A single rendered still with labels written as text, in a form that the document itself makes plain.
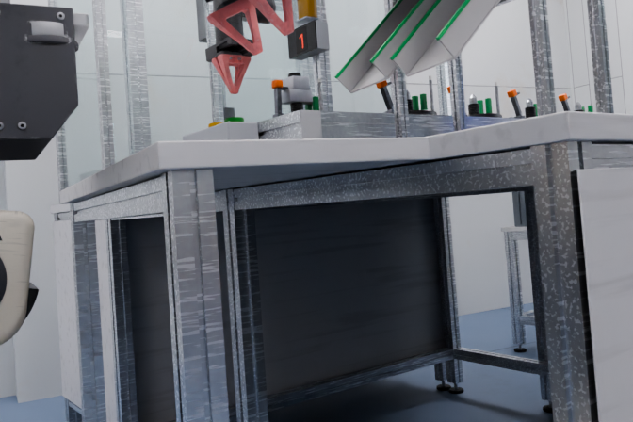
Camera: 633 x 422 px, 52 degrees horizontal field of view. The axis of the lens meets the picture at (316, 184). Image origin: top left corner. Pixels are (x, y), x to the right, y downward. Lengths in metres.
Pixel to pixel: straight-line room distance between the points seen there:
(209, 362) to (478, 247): 3.95
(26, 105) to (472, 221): 3.94
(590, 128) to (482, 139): 0.12
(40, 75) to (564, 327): 0.66
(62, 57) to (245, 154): 0.27
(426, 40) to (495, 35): 3.79
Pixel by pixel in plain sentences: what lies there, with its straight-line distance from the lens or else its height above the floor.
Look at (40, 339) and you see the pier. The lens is 3.33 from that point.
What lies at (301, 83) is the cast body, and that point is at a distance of 1.51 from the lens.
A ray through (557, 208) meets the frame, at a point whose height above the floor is 0.76.
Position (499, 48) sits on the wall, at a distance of 4.93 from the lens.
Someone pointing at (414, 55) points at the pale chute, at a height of 1.02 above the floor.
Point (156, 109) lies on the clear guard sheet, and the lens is 2.70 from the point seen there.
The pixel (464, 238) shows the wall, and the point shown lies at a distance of 4.52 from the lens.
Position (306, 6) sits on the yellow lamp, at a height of 1.29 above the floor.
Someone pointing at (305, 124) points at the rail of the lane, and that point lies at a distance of 1.19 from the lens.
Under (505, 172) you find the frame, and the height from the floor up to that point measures 0.80.
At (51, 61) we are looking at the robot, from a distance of 0.85.
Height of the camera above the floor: 0.78
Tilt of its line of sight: 2 degrees up
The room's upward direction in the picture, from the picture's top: 4 degrees counter-clockwise
